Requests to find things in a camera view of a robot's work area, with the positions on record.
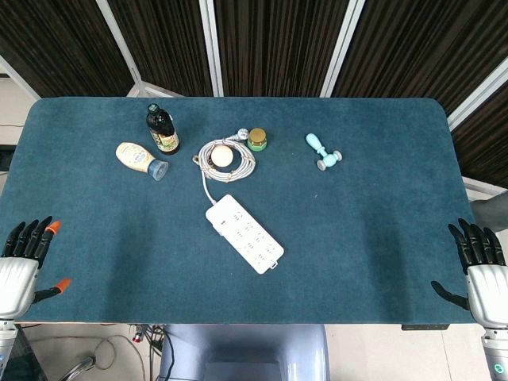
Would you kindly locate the blue-grey robot torso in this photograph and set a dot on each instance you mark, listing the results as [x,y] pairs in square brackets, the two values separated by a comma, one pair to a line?
[242,353]

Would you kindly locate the beige ball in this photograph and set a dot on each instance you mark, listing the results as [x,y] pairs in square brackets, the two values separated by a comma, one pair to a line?
[221,156]

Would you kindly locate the green jar gold lid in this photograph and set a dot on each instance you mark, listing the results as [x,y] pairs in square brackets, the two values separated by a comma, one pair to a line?
[257,139]

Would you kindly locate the grey padded chair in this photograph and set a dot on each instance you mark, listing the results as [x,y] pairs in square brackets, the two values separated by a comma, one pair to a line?
[490,216]

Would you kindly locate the black desk control panel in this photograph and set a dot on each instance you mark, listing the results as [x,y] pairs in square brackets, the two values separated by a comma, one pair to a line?
[426,327]

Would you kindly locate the teal massage roller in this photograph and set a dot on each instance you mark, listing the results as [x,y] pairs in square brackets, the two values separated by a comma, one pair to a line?
[323,152]

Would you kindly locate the black floor box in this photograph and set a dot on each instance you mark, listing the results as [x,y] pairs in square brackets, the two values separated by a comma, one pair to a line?
[6,158]

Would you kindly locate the blue felt table mat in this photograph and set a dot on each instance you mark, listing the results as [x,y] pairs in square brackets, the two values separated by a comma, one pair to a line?
[337,238]

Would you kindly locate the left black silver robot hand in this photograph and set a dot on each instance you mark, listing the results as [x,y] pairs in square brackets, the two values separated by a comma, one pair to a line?
[18,274]

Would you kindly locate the dark glass sauce bottle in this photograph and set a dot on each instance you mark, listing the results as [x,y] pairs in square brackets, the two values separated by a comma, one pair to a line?
[163,133]

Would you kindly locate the mayonnaise squeeze bottle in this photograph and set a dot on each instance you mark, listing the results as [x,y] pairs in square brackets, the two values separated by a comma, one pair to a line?
[135,156]

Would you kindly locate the dark slatted folding screen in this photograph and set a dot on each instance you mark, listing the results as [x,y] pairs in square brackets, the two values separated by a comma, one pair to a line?
[278,43]

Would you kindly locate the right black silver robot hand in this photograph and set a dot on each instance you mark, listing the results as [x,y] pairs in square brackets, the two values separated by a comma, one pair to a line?
[486,285]

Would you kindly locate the white power strip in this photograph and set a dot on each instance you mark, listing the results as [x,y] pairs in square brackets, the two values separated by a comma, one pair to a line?
[252,238]

